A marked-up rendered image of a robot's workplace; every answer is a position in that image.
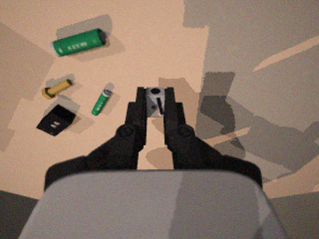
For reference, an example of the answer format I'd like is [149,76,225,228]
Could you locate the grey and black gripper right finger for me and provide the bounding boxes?
[163,87,263,189]

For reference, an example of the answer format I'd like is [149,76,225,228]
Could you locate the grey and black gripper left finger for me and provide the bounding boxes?
[44,87,148,192]

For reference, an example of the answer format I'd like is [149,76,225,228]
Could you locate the brass hex bolt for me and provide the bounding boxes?
[42,79,72,100]

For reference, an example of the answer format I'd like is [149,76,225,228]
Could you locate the grey pencil sharpener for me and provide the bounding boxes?
[147,87,164,118]

